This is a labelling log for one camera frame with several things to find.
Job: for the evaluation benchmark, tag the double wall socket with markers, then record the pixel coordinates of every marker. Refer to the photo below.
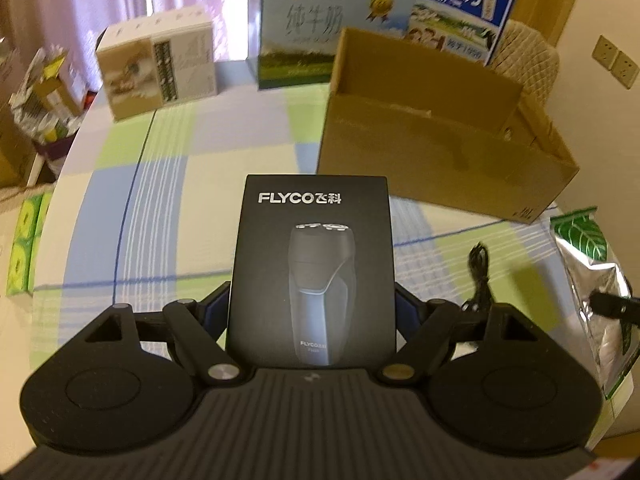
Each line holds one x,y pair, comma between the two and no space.
621,66

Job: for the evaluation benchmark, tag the light blue milk carton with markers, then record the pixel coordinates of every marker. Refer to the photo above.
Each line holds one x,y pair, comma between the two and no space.
293,42

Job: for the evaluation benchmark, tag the quilted beige chair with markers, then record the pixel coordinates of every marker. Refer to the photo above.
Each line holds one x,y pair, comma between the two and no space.
523,55

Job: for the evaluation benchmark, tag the brown cardboard box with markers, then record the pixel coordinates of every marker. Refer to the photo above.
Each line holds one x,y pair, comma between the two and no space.
441,129

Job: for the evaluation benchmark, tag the green tissue pack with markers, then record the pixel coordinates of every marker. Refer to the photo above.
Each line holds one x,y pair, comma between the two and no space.
25,244

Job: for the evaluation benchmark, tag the dark blue milk carton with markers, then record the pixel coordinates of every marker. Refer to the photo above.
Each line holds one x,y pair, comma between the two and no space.
468,28

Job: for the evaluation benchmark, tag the brown cardboard boxes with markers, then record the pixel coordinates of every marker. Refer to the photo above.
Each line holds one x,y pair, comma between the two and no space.
17,153

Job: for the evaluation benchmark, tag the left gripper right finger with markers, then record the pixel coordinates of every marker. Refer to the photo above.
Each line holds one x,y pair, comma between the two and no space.
427,327

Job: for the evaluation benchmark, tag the silver green tea bag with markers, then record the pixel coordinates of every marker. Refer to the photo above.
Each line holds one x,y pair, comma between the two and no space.
592,266

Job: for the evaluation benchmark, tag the white beige product box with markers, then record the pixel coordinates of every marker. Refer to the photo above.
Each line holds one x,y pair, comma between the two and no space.
159,60

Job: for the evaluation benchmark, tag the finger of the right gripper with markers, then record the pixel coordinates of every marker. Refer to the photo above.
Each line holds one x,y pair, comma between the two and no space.
625,309

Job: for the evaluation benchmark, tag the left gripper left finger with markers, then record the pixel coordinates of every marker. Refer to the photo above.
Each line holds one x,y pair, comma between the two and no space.
195,327

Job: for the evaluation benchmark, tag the black shaver box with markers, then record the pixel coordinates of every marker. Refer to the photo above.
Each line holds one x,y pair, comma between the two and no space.
313,273

